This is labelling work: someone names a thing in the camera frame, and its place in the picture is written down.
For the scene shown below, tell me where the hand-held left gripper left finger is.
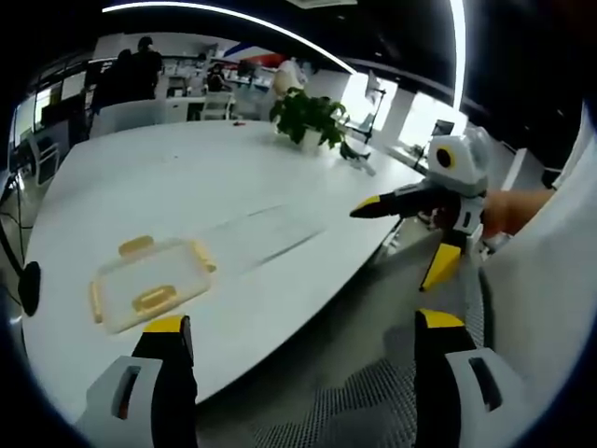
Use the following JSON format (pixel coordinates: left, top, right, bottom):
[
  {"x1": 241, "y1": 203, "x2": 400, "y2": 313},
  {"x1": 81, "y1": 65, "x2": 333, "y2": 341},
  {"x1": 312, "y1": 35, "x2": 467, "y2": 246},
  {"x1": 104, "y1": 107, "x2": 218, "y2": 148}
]
[{"x1": 74, "y1": 315, "x2": 200, "y2": 448}]

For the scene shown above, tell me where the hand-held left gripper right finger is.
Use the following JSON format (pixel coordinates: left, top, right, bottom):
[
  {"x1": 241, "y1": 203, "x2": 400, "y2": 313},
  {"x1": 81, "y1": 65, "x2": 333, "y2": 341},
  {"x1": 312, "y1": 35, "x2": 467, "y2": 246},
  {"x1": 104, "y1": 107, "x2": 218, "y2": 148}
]
[{"x1": 413, "y1": 307, "x2": 534, "y2": 448}]

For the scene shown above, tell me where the person's right hand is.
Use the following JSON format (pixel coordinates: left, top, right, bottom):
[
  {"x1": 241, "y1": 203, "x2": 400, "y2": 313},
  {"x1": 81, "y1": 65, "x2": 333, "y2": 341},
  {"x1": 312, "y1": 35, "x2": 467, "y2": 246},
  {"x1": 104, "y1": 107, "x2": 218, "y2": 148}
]
[{"x1": 483, "y1": 188, "x2": 557, "y2": 240}]

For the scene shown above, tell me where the black and white object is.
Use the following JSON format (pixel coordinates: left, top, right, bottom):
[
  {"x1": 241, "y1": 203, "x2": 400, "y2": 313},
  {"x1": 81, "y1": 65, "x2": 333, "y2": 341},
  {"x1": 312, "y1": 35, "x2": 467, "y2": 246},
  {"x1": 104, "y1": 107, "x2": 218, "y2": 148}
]
[{"x1": 340, "y1": 142, "x2": 377, "y2": 177}]

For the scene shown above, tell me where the black desk stand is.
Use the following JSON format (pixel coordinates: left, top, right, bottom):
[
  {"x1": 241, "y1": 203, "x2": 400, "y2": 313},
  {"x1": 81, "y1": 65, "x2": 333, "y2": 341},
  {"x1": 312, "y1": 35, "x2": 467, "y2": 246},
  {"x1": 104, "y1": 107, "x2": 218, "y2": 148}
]
[{"x1": 365, "y1": 87, "x2": 389, "y2": 144}]

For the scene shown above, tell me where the clear container with yellow clips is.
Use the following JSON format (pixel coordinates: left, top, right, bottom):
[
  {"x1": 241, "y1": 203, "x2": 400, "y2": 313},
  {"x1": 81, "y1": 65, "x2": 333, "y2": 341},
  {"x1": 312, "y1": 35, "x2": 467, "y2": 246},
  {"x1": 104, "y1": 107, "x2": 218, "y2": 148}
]
[{"x1": 88, "y1": 235, "x2": 218, "y2": 335}]

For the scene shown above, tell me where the ceiling light strip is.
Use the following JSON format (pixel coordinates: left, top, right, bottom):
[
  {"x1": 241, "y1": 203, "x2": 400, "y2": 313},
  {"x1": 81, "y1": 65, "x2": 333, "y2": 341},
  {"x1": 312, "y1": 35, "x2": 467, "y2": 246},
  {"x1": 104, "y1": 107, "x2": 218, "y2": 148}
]
[
  {"x1": 449, "y1": 0, "x2": 468, "y2": 112},
  {"x1": 101, "y1": 1, "x2": 356, "y2": 76}
]

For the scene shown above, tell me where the green potted plant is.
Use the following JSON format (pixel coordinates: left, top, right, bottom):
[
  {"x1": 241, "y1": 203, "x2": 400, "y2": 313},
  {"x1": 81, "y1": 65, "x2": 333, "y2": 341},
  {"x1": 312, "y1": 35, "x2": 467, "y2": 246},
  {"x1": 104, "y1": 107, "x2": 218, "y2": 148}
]
[{"x1": 269, "y1": 87, "x2": 350, "y2": 151}]

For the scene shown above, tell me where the black round object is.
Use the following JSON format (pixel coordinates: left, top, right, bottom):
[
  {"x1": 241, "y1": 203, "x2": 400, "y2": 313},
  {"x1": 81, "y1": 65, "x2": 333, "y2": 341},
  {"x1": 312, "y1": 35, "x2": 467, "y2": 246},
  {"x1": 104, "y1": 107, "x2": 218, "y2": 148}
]
[{"x1": 20, "y1": 260, "x2": 43, "y2": 317}]

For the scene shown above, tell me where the white office chair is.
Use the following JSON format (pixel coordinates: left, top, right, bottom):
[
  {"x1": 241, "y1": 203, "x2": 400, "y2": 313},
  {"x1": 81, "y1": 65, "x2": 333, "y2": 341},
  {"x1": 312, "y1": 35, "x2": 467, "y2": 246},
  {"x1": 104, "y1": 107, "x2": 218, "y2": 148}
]
[
  {"x1": 26, "y1": 134, "x2": 62, "y2": 186},
  {"x1": 201, "y1": 91, "x2": 237, "y2": 123}
]

